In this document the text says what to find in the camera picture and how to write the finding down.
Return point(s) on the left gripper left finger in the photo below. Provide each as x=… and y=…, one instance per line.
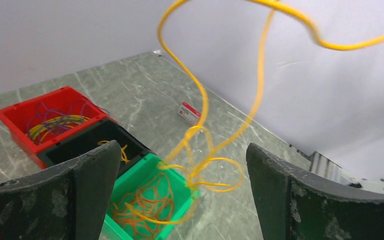
x=67, y=201

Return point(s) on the red plastic bin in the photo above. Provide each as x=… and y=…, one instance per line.
x=40, y=122

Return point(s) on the small red white card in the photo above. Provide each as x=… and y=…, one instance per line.
x=189, y=113

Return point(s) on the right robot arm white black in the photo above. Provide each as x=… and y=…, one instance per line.
x=375, y=185

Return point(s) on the green plastic bin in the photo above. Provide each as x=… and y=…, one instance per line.
x=157, y=194

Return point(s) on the aluminium rail frame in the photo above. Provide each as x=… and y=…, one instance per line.
x=324, y=167

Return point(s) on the black plastic bin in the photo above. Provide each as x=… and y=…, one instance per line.
x=87, y=140

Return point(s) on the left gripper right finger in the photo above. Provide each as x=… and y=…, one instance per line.
x=295, y=204

